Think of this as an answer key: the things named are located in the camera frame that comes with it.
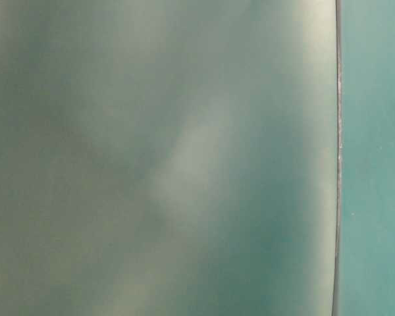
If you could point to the glossy dark panel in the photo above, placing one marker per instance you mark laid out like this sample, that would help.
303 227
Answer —
167 157

